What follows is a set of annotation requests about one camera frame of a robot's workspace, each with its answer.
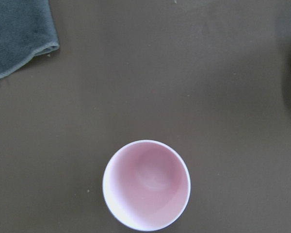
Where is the pink cup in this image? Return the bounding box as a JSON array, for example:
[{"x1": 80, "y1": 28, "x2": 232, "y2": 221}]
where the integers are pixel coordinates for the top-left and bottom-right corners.
[{"x1": 102, "y1": 140, "x2": 191, "y2": 232}]

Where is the grey folded cloth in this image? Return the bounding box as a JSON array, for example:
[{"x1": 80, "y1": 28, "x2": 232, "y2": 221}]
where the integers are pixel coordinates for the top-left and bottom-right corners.
[{"x1": 0, "y1": 0, "x2": 60, "y2": 79}]

